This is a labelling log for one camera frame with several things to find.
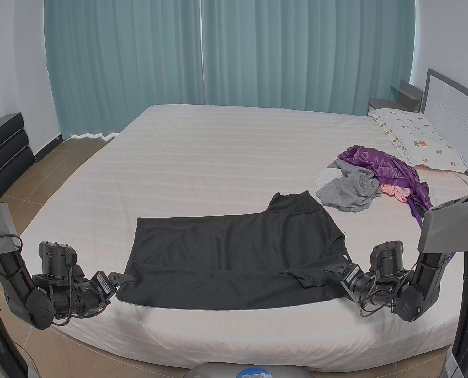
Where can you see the grey garment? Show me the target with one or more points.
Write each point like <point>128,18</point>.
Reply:
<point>352,193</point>

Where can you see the white garment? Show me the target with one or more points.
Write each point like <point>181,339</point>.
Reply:
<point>326,177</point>

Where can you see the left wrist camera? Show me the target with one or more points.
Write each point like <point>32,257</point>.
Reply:
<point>102,282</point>

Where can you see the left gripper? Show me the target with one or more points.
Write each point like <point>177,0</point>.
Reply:
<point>92,297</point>

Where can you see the black T-shirt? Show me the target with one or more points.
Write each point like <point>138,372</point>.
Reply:
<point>218,258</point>

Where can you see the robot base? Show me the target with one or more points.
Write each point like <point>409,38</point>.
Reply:
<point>218,372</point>

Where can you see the blue-green curtain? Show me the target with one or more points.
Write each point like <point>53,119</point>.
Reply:
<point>120,53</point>
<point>297,41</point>

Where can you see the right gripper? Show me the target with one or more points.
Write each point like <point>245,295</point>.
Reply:
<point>362,291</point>

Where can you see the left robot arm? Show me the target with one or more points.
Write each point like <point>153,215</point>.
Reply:
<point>17,286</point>

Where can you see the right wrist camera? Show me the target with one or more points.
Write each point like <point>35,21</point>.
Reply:
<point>352,275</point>

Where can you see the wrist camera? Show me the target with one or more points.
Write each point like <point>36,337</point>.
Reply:
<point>102,282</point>
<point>352,275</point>

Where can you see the grey bedside table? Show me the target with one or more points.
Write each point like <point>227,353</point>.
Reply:
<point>407,93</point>

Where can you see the bed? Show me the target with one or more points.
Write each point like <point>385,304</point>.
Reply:
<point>218,163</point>

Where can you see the white printed pillow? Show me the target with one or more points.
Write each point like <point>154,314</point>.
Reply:
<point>415,136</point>

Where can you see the purple satin garment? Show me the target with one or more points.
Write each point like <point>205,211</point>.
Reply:
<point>379,163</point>

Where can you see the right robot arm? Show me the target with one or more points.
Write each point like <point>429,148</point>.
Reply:
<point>426,286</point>

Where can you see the pink garment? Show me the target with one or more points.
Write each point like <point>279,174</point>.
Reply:
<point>395,193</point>

